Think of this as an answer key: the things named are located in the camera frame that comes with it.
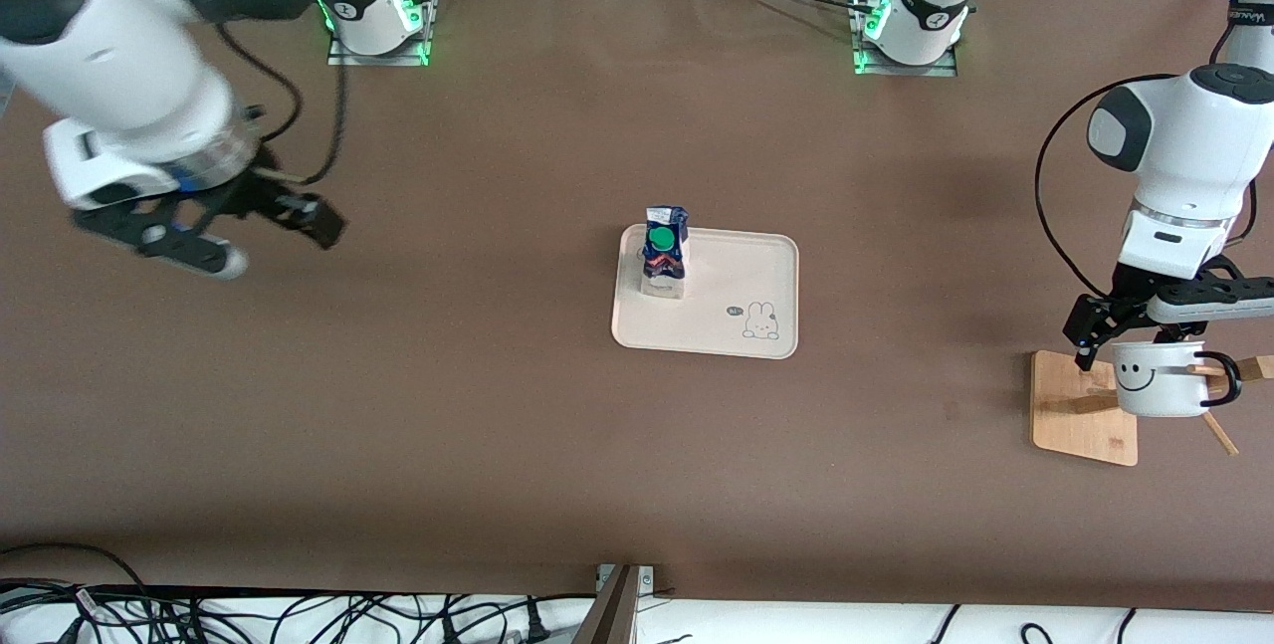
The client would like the white smiley face cup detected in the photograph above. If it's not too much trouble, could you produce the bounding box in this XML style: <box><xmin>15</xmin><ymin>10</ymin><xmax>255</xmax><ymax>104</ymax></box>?
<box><xmin>1107</xmin><ymin>337</ymin><xmax>1243</xmax><ymax>419</ymax></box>

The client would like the wooden cup stand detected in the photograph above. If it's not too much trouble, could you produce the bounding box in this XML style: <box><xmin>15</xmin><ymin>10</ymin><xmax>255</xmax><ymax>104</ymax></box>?
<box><xmin>1030</xmin><ymin>311</ymin><xmax>1274</xmax><ymax>468</ymax></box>

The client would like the cream rabbit print tray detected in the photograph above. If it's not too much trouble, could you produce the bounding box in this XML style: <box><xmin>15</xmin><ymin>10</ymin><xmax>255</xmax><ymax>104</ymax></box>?
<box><xmin>610</xmin><ymin>223</ymin><xmax>800</xmax><ymax>361</ymax></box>

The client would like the white lower board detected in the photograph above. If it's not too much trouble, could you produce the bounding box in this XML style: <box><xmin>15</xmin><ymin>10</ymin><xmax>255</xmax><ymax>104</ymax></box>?
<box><xmin>0</xmin><ymin>589</ymin><xmax>1274</xmax><ymax>644</ymax></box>

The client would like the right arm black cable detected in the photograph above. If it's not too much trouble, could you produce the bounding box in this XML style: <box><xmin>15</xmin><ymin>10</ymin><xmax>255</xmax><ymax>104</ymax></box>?
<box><xmin>214</xmin><ymin>22</ymin><xmax>349</xmax><ymax>187</ymax></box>

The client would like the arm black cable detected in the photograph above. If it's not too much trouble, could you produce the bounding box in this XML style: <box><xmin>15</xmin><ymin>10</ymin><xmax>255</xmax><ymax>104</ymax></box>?
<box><xmin>990</xmin><ymin>0</ymin><xmax>1261</xmax><ymax>299</ymax></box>
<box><xmin>214</xmin><ymin>22</ymin><xmax>349</xmax><ymax>187</ymax></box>

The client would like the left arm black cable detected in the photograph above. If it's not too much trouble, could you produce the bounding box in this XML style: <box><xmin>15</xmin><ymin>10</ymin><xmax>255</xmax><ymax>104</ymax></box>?
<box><xmin>990</xmin><ymin>0</ymin><xmax>1261</xmax><ymax>299</ymax></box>

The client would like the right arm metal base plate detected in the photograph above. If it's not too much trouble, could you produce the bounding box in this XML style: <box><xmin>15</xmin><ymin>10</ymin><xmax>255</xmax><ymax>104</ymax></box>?
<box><xmin>326</xmin><ymin>0</ymin><xmax>433</xmax><ymax>67</ymax></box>

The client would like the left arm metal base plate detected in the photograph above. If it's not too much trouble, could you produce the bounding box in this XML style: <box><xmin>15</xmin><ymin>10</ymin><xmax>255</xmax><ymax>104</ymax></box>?
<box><xmin>851</xmin><ymin>0</ymin><xmax>959</xmax><ymax>78</ymax></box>

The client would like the black looped cable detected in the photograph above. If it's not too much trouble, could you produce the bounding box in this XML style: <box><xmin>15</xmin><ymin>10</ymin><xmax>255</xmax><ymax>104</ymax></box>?
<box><xmin>0</xmin><ymin>542</ymin><xmax>150</xmax><ymax>607</ymax></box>

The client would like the aluminium post bracket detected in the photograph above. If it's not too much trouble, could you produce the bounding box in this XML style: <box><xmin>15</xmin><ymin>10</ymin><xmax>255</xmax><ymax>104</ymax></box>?
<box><xmin>572</xmin><ymin>562</ymin><xmax>658</xmax><ymax>644</ymax></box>

